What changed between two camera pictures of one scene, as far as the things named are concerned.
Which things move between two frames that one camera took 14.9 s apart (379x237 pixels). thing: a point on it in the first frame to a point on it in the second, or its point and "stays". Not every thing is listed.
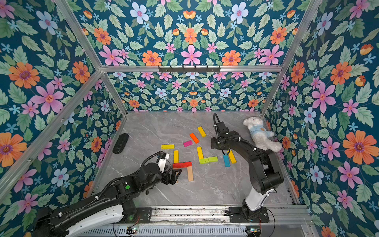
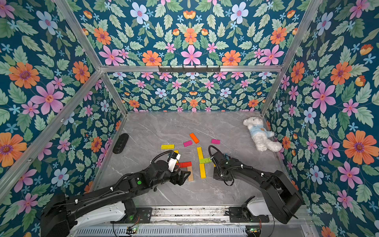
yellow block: x=168 y=146 stays
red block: x=184 y=164 stays
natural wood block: x=190 y=176 stays
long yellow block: x=232 y=157 to x=202 y=171
